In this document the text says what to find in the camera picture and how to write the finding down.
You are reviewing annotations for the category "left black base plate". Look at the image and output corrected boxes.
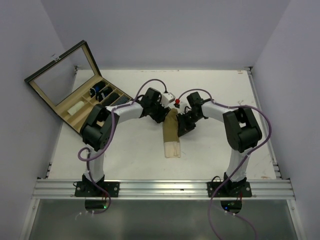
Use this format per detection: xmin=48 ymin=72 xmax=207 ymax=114
xmin=74 ymin=181 xmax=120 ymax=198

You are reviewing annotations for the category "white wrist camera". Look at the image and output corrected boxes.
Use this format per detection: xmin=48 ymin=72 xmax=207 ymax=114
xmin=160 ymin=92 xmax=176 ymax=108
xmin=173 ymin=98 xmax=188 ymax=114

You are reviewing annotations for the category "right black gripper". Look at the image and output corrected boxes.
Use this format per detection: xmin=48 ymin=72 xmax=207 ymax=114
xmin=176 ymin=110 xmax=202 ymax=136

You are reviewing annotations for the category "white rolled cloth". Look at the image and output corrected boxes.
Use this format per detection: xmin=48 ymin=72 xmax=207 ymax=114
xmin=67 ymin=101 xmax=85 ymax=116

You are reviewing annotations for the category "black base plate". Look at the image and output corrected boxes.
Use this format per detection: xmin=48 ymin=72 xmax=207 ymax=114
xmin=74 ymin=181 xmax=120 ymax=198
xmin=206 ymin=181 xmax=253 ymax=198

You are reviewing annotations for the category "aluminium front rail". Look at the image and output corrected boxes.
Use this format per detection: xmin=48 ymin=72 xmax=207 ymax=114
xmin=31 ymin=179 xmax=295 ymax=200

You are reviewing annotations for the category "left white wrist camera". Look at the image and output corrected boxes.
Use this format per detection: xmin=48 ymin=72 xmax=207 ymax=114
xmin=160 ymin=92 xmax=176 ymax=108

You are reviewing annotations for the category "olive tan underwear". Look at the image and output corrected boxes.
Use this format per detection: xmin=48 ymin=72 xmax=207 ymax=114
xmin=162 ymin=108 xmax=181 ymax=158

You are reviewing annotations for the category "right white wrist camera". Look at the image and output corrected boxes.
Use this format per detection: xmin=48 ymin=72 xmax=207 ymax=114
xmin=173 ymin=98 xmax=188 ymax=114

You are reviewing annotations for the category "black blue rolled underwear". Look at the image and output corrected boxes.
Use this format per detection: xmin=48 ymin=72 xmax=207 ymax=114
xmin=89 ymin=80 xmax=106 ymax=98

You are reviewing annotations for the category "black white rolled underwear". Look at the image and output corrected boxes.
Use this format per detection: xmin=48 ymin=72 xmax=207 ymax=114
xmin=95 ymin=86 xmax=113 ymax=102

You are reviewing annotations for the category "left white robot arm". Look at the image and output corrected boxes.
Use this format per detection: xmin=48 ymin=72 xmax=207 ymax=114
xmin=77 ymin=87 xmax=176 ymax=197

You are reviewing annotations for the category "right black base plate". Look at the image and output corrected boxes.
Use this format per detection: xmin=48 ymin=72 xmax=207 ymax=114
xmin=206 ymin=181 xmax=253 ymax=198

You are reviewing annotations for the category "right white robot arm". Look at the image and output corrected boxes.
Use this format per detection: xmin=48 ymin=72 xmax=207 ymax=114
xmin=174 ymin=91 xmax=262 ymax=197

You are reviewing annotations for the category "black compartment storage box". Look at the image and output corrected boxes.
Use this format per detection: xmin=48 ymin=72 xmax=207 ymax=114
xmin=24 ymin=40 xmax=131 ymax=133

